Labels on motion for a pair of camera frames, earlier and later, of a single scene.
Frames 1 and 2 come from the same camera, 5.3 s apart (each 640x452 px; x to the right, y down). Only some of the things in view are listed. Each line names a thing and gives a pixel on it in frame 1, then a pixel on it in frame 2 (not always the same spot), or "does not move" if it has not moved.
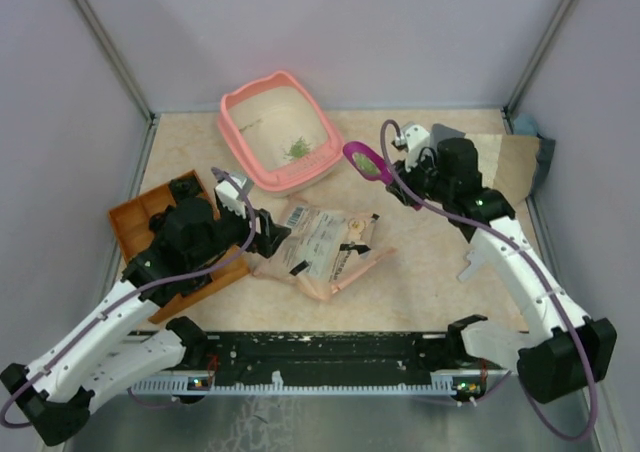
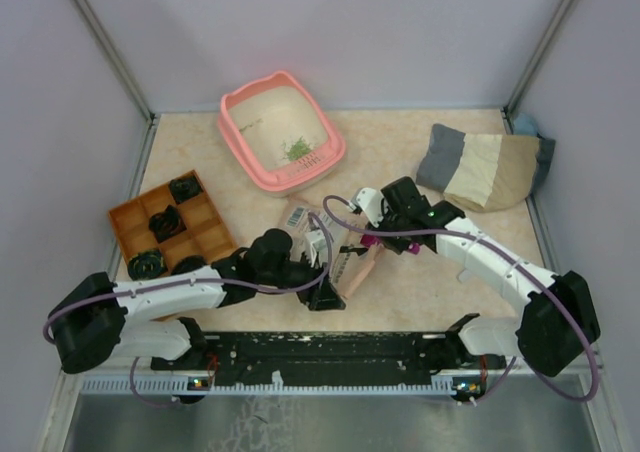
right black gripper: x=399 y=169 to x=398 y=246
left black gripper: x=270 y=236 to x=321 y=296
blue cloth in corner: x=525 y=124 does not move
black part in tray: x=184 y=188 does not move
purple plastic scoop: x=368 y=163 to x=369 y=240
